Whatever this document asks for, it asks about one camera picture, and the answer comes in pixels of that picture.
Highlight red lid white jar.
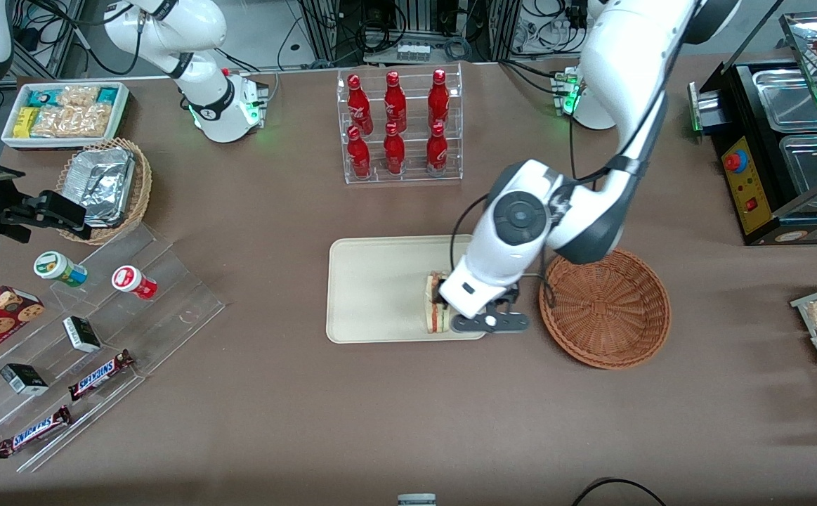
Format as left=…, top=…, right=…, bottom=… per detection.
left=112, top=265, right=158, bottom=301

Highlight green lid white jar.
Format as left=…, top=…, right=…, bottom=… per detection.
left=34, top=251, right=89, bottom=288

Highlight stacked foil containers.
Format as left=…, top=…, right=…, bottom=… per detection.
left=64, top=146, right=135, bottom=228

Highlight clear acrylic stepped shelf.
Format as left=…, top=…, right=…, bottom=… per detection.
left=0, top=223, right=227, bottom=473

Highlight clear acrylic bottle rack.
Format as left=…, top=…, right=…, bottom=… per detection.
left=336, top=63, right=464, bottom=185

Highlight small black box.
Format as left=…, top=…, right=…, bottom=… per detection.
left=63, top=316, right=102, bottom=353
left=0, top=363, right=49, bottom=396

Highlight white rectangular snack bin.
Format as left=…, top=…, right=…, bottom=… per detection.
left=1, top=82, right=130, bottom=150

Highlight large clear cracker bag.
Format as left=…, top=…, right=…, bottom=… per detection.
left=31, top=104, right=112, bottom=138

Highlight aluminium frame rack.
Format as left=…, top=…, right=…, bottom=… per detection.
left=296, top=0, right=521, bottom=65

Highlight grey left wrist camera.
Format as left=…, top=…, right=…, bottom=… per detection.
left=450, top=309, right=530, bottom=335

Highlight cream rectangular tray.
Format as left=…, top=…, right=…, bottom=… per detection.
left=326, top=234, right=488, bottom=344

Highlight black food warmer machine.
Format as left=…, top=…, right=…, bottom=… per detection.
left=689, top=13, right=817, bottom=247

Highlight light wicker basket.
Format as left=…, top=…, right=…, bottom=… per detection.
left=55, top=138, right=153, bottom=246

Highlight brown round wicker basket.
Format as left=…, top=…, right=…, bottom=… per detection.
left=539, top=243, right=672, bottom=370

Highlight black looped cable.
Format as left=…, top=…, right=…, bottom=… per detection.
left=571, top=477, right=669, bottom=506

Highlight black left wrist camera cable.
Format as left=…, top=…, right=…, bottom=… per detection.
left=448, top=193, right=495, bottom=273

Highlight triangular sandwich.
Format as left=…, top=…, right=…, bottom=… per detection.
left=425, top=271, right=452, bottom=335

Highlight yellow snack packet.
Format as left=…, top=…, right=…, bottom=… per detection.
left=13, top=107, right=41, bottom=138

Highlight red cola bottle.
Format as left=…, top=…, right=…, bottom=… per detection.
left=384, top=123, right=406, bottom=176
left=347, top=74, right=374, bottom=136
left=384, top=71, right=407, bottom=134
left=426, top=122, right=449, bottom=176
left=428, top=68, right=450, bottom=131
left=347, top=126, right=372, bottom=179

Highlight Snickers chocolate bar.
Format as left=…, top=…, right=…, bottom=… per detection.
left=67, top=349, right=135, bottom=401
left=0, top=406, right=72, bottom=459

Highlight small clear cracker bag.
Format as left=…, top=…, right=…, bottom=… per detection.
left=57, top=85, right=100, bottom=108

